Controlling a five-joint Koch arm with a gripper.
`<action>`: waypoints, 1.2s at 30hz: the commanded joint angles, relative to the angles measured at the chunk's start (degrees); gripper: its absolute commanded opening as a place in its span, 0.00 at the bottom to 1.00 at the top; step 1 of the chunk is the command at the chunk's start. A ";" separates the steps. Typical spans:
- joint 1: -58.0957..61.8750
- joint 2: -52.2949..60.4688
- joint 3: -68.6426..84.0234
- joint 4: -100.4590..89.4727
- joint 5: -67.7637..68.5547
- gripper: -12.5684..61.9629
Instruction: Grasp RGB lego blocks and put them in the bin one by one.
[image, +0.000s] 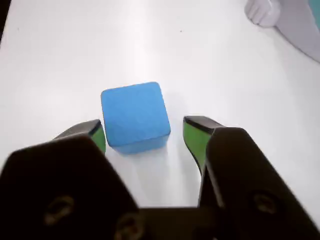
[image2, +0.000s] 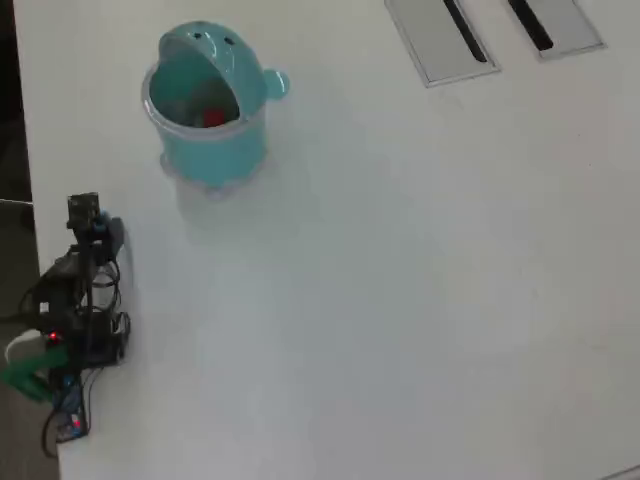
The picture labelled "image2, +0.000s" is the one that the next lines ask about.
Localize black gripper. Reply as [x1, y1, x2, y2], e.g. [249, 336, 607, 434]
[69, 217, 127, 266]

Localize black board cable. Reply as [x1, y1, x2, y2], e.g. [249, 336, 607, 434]
[42, 409, 61, 459]

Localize teal whale-shaped bin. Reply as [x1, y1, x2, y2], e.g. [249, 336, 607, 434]
[140, 19, 293, 190]

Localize wide silver cable port cover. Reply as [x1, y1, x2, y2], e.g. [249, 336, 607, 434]
[384, 0, 503, 89]

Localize green table clamp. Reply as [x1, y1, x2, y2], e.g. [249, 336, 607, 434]
[0, 347, 66, 401]

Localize narrow silver cable port cover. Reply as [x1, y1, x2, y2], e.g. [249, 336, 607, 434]
[499, 0, 609, 62]

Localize black arm wire bundle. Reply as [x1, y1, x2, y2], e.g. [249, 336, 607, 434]
[89, 257, 124, 311]

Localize blue controller circuit board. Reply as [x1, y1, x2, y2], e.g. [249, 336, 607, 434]
[53, 372, 91, 444]

